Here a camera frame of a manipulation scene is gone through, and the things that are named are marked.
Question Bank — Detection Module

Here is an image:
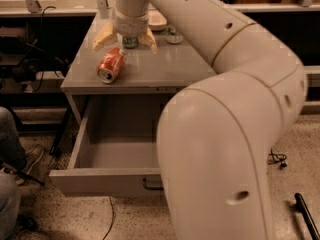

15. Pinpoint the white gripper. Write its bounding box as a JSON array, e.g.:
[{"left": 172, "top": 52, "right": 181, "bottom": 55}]
[{"left": 92, "top": 8, "right": 158, "bottom": 54}]

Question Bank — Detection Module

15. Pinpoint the red coke can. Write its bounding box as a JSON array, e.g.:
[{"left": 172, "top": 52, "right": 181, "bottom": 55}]
[{"left": 97, "top": 47, "right": 126, "bottom": 84}]

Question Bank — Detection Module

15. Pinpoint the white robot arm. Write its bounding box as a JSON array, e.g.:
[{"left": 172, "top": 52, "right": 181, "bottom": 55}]
[{"left": 112, "top": 0, "right": 307, "bottom": 240}]

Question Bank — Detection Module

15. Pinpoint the white green soda can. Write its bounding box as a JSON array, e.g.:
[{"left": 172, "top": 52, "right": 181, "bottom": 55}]
[{"left": 166, "top": 24, "right": 183, "bottom": 44}]

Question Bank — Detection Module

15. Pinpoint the grey open top drawer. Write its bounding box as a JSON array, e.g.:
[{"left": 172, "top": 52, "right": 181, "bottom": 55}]
[{"left": 50, "top": 94, "right": 169, "bottom": 196}]

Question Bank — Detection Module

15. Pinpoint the white bowl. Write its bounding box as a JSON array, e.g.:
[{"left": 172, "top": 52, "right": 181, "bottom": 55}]
[{"left": 149, "top": 10, "right": 167, "bottom": 31}]

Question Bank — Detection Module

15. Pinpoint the grey cabinet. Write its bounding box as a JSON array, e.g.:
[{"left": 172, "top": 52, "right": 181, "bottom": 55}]
[{"left": 61, "top": 11, "right": 214, "bottom": 121}]

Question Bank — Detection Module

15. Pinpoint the dark equipment at left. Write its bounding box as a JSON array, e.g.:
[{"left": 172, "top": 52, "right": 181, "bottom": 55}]
[{"left": 0, "top": 23, "right": 70, "bottom": 93}]

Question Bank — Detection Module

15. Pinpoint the person shoe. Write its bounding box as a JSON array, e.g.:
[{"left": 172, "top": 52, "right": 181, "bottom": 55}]
[{"left": 22, "top": 145, "right": 44, "bottom": 175}]

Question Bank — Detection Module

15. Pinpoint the person leg in jeans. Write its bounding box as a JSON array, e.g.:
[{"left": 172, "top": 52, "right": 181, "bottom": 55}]
[{"left": 0, "top": 106, "right": 28, "bottom": 240}]

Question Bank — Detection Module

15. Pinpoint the black bar on floor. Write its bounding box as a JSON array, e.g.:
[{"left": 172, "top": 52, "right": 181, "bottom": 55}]
[{"left": 294, "top": 193, "right": 320, "bottom": 240}]

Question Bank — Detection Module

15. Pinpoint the black drawer handle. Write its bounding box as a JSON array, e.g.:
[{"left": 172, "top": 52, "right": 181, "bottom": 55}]
[{"left": 143, "top": 177, "right": 163, "bottom": 191}]

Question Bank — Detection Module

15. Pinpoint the black cable under drawer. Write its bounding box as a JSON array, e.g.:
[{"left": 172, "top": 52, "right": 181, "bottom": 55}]
[{"left": 101, "top": 195, "right": 116, "bottom": 240}]

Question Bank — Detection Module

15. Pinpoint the black cable on floor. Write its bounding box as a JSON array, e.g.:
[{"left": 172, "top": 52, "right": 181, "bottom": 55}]
[{"left": 267, "top": 148, "right": 288, "bottom": 169}]

